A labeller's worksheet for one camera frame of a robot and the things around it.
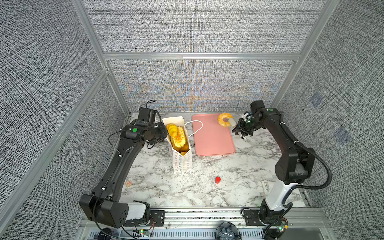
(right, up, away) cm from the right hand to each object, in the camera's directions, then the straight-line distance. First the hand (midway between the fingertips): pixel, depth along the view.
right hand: (234, 130), depth 87 cm
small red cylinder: (-10, -27, -3) cm, 29 cm away
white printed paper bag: (-29, -17, -8) cm, 34 cm away
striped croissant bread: (-31, -5, -12) cm, 34 cm away
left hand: (-36, -1, -12) cm, 38 cm away
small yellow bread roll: (-35, +1, -10) cm, 36 cm away
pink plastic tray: (-9, -6, +17) cm, 20 cm away
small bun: (-6, +7, +8) cm, 12 cm away
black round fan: (-8, -46, -18) cm, 50 cm away
